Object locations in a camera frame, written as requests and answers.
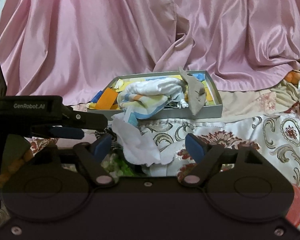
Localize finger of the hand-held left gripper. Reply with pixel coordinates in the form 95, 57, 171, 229
61, 105, 108, 132
30, 124, 85, 141

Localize striped towel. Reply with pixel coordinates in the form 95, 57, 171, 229
116, 90, 190, 120

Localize floral printed blanket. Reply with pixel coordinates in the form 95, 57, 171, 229
0, 114, 300, 232

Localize black white striped cloth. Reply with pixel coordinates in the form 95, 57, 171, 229
95, 128, 113, 138

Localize pink satin curtain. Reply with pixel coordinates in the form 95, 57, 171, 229
0, 0, 300, 107

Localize person's left hand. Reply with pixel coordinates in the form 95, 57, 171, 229
0, 144, 34, 188

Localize beige blanket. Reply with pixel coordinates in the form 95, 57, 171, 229
219, 79, 300, 120

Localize red lid metal jar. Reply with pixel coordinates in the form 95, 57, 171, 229
287, 183, 300, 231

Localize white knitted cloth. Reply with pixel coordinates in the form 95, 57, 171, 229
125, 77, 185, 98

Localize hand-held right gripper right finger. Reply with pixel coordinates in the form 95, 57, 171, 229
179, 133, 266, 188

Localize orange plush toy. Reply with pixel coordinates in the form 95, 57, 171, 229
283, 69, 300, 85

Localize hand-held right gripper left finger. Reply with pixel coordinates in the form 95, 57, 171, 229
31, 133, 116, 187

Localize beige cloth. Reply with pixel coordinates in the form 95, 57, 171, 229
178, 66, 208, 116

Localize grey cardboard box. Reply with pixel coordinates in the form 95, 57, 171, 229
86, 69, 224, 119

